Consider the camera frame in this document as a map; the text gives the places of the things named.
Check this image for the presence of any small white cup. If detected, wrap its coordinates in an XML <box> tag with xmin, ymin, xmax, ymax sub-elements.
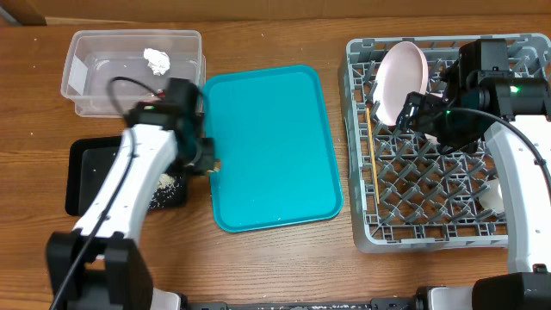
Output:
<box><xmin>478</xmin><ymin>178</ymin><xmax>505</xmax><ymax>214</ymax></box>

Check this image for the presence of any large white plate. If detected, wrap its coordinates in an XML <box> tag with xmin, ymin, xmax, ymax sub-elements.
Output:
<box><xmin>373</xmin><ymin>41</ymin><xmax>429</xmax><ymax>127</ymax></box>

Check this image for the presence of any wooden chopstick slanted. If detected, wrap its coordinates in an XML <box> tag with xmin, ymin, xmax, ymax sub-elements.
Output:
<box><xmin>366</xmin><ymin>108</ymin><xmax>380</xmax><ymax>205</ymax></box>

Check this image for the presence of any white napkin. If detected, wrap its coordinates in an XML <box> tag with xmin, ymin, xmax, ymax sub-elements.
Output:
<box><xmin>143</xmin><ymin>48</ymin><xmax>170</xmax><ymax>76</ymax></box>

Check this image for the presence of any white bowl with crumbs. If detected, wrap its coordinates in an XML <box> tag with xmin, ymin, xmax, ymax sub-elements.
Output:
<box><xmin>424</xmin><ymin>133</ymin><xmax>440</xmax><ymax>146</ymax></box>

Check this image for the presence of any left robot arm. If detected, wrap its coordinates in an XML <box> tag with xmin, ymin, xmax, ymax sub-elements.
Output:
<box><xmin>46</xmin><ymin>99</ymin><xmax>214</xmax><ymax>309</ymax></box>

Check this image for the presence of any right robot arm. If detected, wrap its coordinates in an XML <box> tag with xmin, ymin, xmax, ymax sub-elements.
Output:
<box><xmin>394</xmin><ymin>65</ymin><xmax>550</xmax><ymax>309</ymax></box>

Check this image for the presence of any grey dishwasher rack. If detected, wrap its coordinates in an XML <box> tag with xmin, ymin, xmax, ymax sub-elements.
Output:
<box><xmin>337</xmin><ymin>32</ymin><xmax>551</xmax><ymax>254</ymax></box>

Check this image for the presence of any spilled rice pile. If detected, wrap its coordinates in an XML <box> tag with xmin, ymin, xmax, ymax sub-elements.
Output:
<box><xmin>149</xmin><ymin>173</ymin><xmax>187</xmax><ymax>210</ymax></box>

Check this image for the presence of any teal serving tray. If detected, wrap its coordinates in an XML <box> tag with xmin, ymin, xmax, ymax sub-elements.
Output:
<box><xmin>203</xmin><ymin>65</ymin><xmax>344</xmax><ymax>233</ymax></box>

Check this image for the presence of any black plastic tray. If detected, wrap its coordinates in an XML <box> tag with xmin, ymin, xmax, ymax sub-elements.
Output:
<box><xmin>65</xmin><ymin>136</ymin><xmax>186</xmax><ymax>216</ymax></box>

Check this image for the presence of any clear plastic storage bin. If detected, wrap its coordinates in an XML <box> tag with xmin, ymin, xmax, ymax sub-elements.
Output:
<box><xmin>60</xmin><ymin>29</ymin><xmax>206</xmax><ymax>118</ymax></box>

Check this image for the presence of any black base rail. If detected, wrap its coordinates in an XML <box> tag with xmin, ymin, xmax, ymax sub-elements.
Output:
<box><xmin>141</xmin><ymin>286</ymin><xmax>492</xmax><ymax>310</ymax></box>

